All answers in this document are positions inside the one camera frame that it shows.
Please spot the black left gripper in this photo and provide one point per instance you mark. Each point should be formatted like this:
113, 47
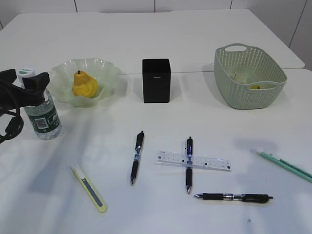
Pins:
12, 96

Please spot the clear plastic water bottle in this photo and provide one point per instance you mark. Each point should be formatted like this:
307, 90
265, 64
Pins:
44, 118

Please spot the yellow pear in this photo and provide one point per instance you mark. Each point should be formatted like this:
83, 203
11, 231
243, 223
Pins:
84, 85

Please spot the yellow utility knife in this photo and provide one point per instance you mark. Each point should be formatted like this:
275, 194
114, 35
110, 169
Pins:
89, 188

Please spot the clear plastic ruler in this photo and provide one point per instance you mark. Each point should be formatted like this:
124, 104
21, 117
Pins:
198, 162

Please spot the green white mechanical pencil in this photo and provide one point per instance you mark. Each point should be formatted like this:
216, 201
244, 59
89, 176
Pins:
284, 164

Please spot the green wavy glass plate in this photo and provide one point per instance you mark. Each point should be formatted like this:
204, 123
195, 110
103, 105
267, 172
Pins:
62, 80

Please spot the black gel pen left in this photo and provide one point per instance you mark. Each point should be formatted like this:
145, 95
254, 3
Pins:
135, 166

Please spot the black gel pen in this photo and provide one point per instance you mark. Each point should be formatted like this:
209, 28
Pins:
135, 166
189, 172
247, 198

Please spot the black square pen holder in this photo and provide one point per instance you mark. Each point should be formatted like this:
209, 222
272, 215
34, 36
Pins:
156, 79

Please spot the black gel pen middle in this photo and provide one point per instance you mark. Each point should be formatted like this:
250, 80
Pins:
189, 172

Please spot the green woven plastic basket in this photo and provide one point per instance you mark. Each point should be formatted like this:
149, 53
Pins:
241, 58

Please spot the black gel pen bottom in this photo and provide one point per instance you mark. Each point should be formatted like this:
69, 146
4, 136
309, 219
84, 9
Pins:
247, 198

